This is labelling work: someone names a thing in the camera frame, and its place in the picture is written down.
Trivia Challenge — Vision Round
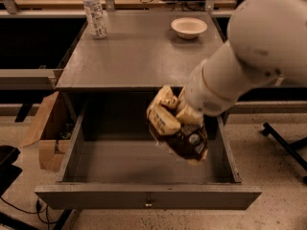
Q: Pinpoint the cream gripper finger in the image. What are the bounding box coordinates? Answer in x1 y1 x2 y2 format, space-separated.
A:
153 85 179 110
147 103 181 136

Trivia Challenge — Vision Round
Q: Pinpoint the brown chip bag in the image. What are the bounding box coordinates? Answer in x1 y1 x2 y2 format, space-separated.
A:
147 119 208 162

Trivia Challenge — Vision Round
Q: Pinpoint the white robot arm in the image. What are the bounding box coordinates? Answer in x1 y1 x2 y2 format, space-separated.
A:
147 0 307 136

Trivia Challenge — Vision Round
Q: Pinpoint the grey cabinet counter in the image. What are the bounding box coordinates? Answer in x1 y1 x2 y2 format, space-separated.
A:
57 11 223 92

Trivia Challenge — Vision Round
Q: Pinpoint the grey open drawer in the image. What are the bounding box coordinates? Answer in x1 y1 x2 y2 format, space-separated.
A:
35 104 261 210

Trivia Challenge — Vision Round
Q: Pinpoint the white paper bowl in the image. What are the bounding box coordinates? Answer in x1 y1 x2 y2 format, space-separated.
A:
171 17 207 39

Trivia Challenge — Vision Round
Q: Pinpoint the clear plastic water bottle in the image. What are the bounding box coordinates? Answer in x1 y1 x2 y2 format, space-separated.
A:
83 0 106 38

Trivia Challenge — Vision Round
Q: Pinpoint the black floor stand leg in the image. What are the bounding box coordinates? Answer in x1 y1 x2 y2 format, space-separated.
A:
261 123 307 171

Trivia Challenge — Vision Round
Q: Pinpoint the brown cardboard box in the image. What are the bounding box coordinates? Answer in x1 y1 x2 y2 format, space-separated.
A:
20 92 74 171

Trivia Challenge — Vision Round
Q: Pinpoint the black floor cable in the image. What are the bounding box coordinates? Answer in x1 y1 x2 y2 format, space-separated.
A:
0 195 59 226

